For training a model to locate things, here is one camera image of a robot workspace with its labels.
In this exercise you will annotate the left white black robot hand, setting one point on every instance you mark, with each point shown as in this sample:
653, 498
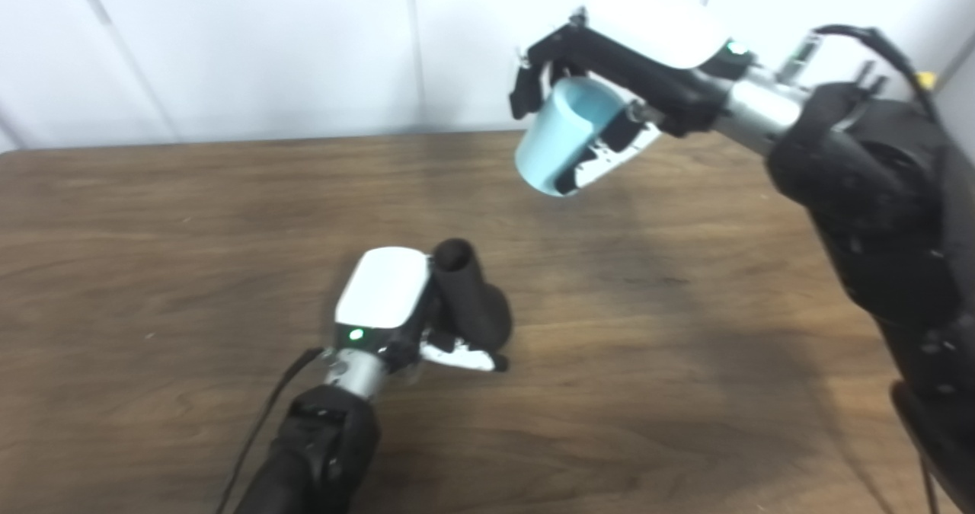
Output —
381, 289

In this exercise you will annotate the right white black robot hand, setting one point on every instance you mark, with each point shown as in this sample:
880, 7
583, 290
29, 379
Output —
655, 42

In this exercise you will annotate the black funnel-shaped nozzle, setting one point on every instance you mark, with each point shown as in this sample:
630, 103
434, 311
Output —
472, 301

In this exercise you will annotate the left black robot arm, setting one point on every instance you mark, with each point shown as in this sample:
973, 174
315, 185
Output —
320, 445

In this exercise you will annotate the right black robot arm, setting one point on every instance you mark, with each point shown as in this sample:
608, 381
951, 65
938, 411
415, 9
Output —
876, 194

